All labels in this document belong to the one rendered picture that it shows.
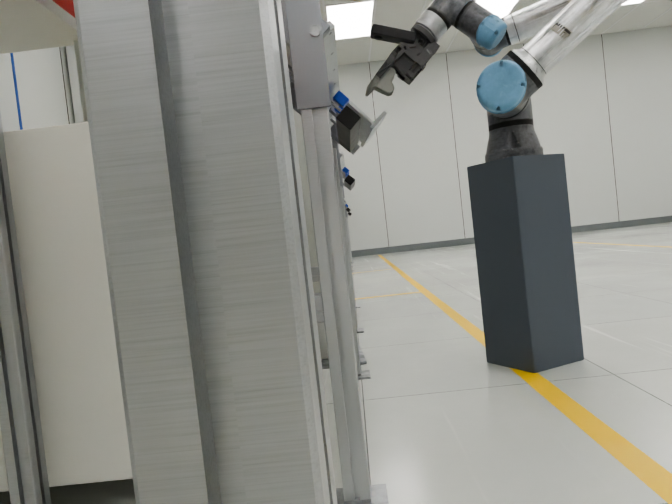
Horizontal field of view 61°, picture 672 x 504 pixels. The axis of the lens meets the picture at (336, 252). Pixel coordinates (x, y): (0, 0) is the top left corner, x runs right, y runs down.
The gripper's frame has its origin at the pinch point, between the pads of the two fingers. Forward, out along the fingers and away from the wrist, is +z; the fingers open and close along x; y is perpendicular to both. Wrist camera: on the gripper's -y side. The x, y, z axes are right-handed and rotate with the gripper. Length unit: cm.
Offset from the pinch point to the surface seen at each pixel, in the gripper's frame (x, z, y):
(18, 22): -9, 44, -74
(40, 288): -60, 68, -11
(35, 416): -61, 83, 2
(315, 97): -64, 19, 4
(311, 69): -64, 16, 1
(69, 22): -4, 36, -68
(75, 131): -60, 46, -22
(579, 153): 749, -293, 214
